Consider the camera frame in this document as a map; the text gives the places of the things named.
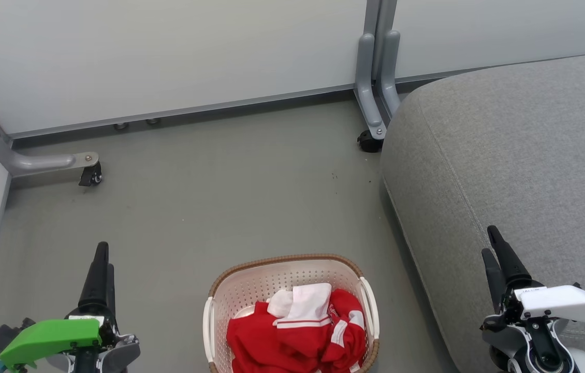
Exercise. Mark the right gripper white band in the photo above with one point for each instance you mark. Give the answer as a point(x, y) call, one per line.
point(561, 303)

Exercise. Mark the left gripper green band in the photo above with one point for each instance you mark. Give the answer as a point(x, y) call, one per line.
point(49, 336)

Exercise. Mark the red and white garment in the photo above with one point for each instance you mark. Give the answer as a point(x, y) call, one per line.
point(292, 336)

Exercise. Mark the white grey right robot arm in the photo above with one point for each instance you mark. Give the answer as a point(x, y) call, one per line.
point(582, 361)

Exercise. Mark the grey fabric sofa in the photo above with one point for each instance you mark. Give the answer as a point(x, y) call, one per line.
point(520, 155)

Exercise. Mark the black caster wheel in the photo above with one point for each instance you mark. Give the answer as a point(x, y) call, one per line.
point(90, 175)
point(369, 142)

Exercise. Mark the long grey partition support foot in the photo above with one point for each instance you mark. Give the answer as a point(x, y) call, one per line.
point(28, 161)

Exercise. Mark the white perforated laundry basket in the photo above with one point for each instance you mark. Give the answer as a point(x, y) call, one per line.
point(251, 290)

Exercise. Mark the small metal levelling foot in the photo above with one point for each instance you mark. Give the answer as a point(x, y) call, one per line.
point(121, 126)
point(153, 121)

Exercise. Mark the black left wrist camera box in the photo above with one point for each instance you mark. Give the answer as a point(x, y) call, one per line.
point(0, 336)

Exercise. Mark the grey partition frame post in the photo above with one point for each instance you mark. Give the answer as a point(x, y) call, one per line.
point(389, 13)
point(371, 15)

